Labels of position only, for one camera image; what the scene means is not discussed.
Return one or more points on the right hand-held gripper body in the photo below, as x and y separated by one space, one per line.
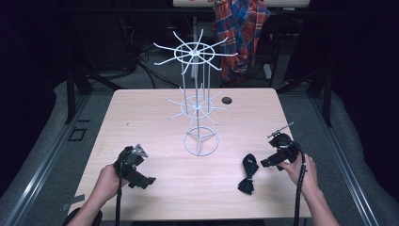
284 147

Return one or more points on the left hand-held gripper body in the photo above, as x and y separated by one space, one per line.
128 160

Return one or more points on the black bow tie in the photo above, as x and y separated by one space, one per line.
249 174

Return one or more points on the person's right hand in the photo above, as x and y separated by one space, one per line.
302 174

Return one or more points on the person's left hand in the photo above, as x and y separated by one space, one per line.
108 183

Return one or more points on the short black tape strip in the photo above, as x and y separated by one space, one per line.
83 121

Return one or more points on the grey tape strip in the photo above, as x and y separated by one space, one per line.
75 200

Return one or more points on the black metal stand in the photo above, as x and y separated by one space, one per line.
326 97
71 94

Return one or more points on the black chair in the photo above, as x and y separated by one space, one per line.
277 44

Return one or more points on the plaid cloth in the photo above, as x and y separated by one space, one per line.
238 37

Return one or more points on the aluminium floor rail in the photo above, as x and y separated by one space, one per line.
47 163
345 163

